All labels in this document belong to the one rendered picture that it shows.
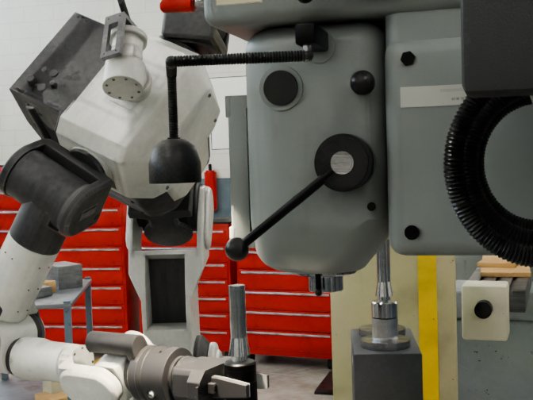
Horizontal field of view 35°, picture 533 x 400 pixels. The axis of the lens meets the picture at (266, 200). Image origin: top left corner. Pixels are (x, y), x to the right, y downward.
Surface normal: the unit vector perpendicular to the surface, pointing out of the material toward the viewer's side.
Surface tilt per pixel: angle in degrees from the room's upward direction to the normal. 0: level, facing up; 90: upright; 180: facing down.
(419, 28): 90
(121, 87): 147
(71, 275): 90
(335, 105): 90
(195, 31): 78
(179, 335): 94
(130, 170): 139
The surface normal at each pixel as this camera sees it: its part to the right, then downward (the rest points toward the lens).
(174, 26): -0.13, -0.14
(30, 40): -0.26, 0.06
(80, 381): -0.44, 0.47
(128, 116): -0.08, -0.49
